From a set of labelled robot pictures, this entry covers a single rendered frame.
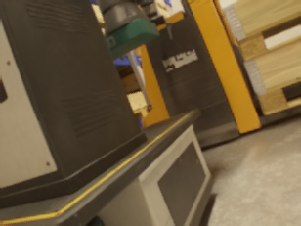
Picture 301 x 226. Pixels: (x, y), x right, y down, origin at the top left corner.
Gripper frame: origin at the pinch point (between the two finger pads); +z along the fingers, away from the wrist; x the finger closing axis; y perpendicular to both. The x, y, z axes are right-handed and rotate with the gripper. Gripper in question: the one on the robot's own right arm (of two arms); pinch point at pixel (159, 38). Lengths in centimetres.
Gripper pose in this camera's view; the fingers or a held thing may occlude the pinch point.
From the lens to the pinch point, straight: 158.8
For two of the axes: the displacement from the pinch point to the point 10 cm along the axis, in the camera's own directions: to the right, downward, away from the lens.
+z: 3.4, 8.2, 4.5
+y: -1.1, 5.1, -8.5
